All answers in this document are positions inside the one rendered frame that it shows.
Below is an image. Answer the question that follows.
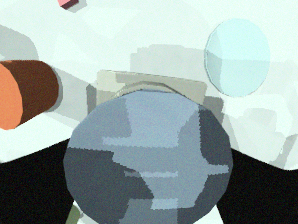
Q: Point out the pink eraser with blue sleeve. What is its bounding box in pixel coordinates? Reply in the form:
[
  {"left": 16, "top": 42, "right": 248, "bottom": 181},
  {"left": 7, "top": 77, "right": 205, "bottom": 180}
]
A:
[{"left": 57, "top": 0, "right": 78, "bottom": 10}]

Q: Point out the pale green cylinder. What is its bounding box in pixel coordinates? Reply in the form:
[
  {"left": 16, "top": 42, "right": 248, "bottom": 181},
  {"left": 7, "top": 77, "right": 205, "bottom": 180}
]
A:
[{"left": 65, "top": 205, "right": 81, "bottom": 224}]

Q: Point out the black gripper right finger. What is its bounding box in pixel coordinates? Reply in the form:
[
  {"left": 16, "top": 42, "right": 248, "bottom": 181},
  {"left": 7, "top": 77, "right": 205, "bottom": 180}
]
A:
[{"left": 216, "top": 148, "right": 298, "bottom": 224}]

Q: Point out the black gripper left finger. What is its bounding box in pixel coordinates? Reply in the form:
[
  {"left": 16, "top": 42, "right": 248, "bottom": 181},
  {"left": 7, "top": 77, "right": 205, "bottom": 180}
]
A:
[{"left": 0, "top": 137, "right": 74, "bottom": 224}]

